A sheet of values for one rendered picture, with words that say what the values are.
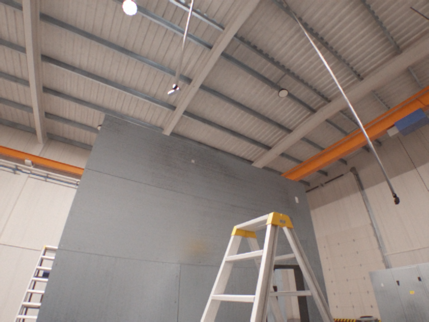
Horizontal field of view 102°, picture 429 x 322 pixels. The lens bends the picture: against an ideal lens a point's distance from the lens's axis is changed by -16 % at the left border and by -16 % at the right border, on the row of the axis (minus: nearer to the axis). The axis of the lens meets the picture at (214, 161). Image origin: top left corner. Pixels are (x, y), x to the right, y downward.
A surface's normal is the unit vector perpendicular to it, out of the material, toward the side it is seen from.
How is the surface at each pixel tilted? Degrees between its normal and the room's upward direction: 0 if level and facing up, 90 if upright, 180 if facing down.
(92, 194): 90
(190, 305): 90
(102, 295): 90
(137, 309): 90
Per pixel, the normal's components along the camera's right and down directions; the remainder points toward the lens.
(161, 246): 0.52, -0.47
